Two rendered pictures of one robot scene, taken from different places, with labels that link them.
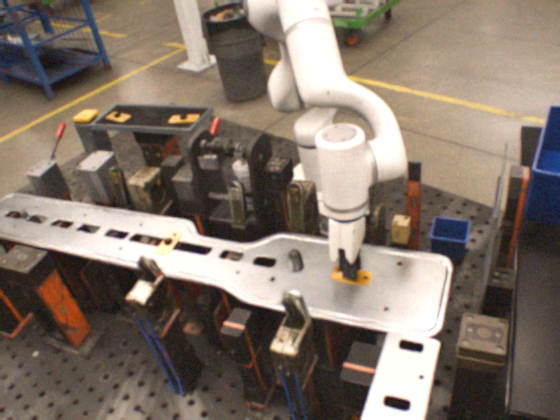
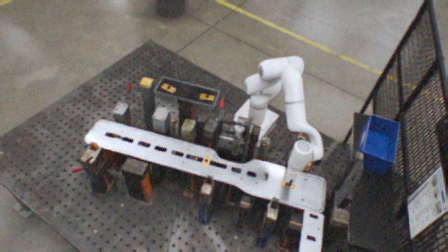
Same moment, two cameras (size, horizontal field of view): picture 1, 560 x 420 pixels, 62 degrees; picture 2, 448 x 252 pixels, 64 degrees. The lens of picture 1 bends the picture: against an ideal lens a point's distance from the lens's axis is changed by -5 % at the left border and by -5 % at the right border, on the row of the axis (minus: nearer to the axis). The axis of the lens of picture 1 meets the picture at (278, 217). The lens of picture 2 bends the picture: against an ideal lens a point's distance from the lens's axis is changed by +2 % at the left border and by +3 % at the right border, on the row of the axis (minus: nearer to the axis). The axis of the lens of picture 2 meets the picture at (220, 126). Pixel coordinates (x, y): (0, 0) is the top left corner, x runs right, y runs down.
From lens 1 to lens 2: 104 cm
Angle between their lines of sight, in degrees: 17
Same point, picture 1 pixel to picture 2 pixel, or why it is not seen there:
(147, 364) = (184, 210)
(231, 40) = not seen: outside the picture
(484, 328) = (341, 213)
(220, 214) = (222, 144)
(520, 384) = (353, 234)
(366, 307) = (295, 198)
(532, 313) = (357, 207)
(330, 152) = (301, 154)
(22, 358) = (115, 207)
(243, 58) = not seen: outside the picture
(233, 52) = not seen: outside the picture
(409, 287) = (310, 191)
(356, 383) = (294, 229)
